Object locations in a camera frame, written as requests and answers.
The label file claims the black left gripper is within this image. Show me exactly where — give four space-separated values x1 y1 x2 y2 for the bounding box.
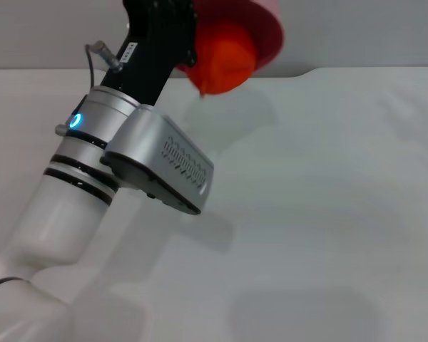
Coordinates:
98 0 200 108

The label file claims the orange fruit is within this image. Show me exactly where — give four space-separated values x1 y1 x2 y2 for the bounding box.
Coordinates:
186 21 257 97

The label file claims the pink plastic bowl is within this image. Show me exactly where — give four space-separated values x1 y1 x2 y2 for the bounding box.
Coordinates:
174 0 286 78

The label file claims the left arm gripper cable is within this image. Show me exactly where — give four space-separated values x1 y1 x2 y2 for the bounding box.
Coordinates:
53 40 124 136

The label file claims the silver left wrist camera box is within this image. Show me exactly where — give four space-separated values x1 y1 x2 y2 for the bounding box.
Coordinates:
99 104 215 216

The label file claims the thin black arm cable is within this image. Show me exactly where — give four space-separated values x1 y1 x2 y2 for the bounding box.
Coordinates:
0 276 31 295

